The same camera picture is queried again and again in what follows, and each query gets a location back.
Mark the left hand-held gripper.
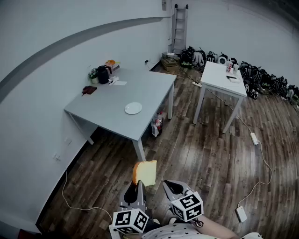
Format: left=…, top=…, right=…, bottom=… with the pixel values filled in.
left=113, top=180, right=150, bottom=235

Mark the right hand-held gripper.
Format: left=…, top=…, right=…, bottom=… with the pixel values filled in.
left=163, top=180, right=204, bottom=223

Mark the slice of bread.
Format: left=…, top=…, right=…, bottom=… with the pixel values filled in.
left=132, top=160, right=157, bottom=187

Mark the white round plate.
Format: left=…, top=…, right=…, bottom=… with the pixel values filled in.
left=124, top=102, right=143, bottom=115

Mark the person's right forearm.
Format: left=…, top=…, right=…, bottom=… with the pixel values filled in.
left=195, top=215, right=239, bottom=239

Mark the person's star-print white shirt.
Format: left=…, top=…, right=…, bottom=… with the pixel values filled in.
left=141, top=223, right=264, bottom=239

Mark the clear plastic bag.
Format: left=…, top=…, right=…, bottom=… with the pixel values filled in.
left=150, top=119, right=160, bottom=138

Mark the white power adapter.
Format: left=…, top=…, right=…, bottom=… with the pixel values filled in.
left=235, top=206, right=248, bottom=223

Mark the red label drink bottle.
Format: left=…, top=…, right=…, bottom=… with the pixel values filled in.
left=155, top=111, right=164, bottom=136

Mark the large grey table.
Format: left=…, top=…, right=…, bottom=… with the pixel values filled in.
left=64, top=67, right=178, bottom=162

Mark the dark red cloth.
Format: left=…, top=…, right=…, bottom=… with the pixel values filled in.
left=81, top=85, right=98, bottom=97

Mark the small white table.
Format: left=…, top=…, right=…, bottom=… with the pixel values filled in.
left=192, top=61, right=248, bottom=134

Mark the black thermos jug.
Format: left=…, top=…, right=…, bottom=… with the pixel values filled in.
left=97, top=65, right=110, bottom=85

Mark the small potted plant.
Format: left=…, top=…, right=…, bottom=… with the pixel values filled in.
left=88, top=68, right=100, bottom=84

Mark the wooden crate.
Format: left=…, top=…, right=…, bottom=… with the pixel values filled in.
left=160, top=57, right=181, bottom=71

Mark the row of black backpacks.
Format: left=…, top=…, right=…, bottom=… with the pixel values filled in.
left=179, top=46, right=299, bottom=106

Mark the grey folding ladder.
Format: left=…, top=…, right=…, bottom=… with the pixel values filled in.
left=171, top=4, right=189, bottom=56

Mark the thin white cable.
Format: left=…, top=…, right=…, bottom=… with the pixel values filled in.
left=61, top=169, right=114, bottom=225

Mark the long white cable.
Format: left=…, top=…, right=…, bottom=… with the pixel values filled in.
left=237, top=139, right=273, bottom=209

